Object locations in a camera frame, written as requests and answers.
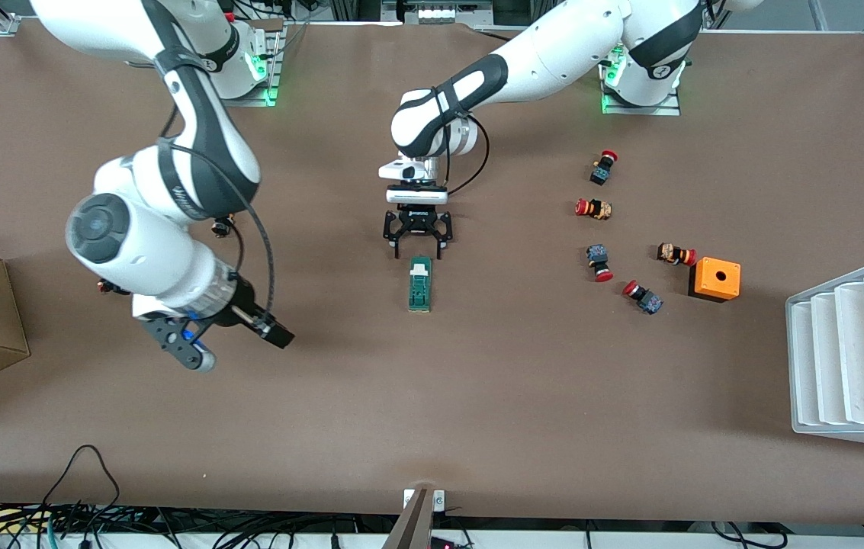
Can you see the black device white lights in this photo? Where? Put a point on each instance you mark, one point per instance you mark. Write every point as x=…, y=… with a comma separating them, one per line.
x=435, y=11

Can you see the red mushroom button blue base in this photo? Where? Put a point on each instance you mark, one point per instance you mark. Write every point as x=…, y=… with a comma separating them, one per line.
x=643, y=297
x=599, y=261
x=603, y=169

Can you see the orange button enclosure box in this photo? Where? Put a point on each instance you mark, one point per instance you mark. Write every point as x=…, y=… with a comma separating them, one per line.
x=715, y=280

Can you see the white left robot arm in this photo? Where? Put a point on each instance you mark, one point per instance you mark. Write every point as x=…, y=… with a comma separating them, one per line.
x=554, y=61

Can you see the black power supply box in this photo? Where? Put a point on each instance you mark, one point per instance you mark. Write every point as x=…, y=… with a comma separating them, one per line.
x=447, y=544

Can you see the red mushroom button orange base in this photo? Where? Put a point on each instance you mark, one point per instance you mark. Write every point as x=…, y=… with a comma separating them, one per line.
x=594, y=209
x=676, y=254

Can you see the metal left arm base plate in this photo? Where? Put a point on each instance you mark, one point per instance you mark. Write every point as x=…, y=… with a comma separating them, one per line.
x=668, y=107

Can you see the black pushbutton orange base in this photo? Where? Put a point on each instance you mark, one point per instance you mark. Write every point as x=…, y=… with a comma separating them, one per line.
x=223, y=227

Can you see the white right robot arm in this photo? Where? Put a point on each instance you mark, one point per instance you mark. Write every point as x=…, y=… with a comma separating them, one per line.
x=172, y=252

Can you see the white stepped tray rack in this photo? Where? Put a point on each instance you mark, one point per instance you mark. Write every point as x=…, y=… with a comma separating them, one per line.
x=851, y=358

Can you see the aluminium camera post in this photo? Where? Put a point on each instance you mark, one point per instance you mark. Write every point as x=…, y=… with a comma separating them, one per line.
x=412, y=526

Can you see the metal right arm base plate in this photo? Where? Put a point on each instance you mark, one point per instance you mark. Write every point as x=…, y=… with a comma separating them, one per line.
x=270, y=72

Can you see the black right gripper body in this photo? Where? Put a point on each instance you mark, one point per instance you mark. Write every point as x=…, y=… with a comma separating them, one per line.
x=242, y=310

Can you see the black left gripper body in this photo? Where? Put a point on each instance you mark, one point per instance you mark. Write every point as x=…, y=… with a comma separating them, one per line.
x=417, y=222

